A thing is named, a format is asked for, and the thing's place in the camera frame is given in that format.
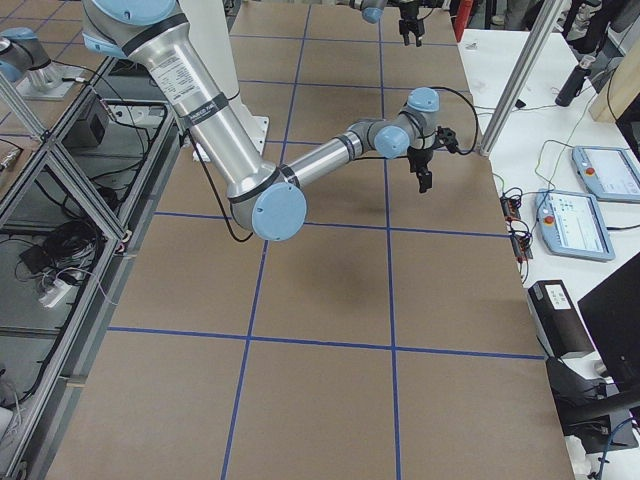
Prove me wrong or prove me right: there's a blue teach pendant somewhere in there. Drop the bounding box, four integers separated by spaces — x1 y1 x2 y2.
572 146 639 203
535 189 615 262

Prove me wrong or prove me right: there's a near blue teach pendant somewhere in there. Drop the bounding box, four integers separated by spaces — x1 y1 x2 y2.
535 189 615 262

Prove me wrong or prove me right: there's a small circuit board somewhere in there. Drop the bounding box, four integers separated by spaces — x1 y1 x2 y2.
500 194 522 221

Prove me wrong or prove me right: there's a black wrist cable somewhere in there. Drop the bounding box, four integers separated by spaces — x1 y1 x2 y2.
432 87 481 156

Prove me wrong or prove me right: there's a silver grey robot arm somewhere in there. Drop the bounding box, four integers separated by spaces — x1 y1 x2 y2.
82 1 458 241
336 0 425 47

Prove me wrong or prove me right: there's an aluminium frame post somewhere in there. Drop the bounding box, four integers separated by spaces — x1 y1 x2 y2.
479 0 563 156

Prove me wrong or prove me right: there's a black rectangular box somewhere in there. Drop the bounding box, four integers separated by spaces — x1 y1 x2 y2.
527 280 595 359

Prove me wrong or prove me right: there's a white power strip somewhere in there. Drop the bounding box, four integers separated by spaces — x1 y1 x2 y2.
39 279 71 308

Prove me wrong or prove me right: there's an aluminium frame rack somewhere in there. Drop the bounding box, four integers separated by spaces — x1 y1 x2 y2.
1 59 178 479

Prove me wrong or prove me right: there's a black bottle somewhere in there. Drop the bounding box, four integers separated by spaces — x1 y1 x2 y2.
555 55 596 107

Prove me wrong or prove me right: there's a black monitor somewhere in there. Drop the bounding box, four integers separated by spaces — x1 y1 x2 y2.
578 254 640 387

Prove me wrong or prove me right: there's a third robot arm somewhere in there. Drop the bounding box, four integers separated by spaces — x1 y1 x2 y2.
1 27 72 101

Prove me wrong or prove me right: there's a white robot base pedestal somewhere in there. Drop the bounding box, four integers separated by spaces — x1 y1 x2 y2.
179 0 269 154

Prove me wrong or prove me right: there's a far blue teach pendant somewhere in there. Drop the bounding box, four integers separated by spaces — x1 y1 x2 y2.
572 146 639 203

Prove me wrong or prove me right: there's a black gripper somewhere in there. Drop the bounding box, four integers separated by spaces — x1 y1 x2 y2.
407 126 459 194
398 0 424 47

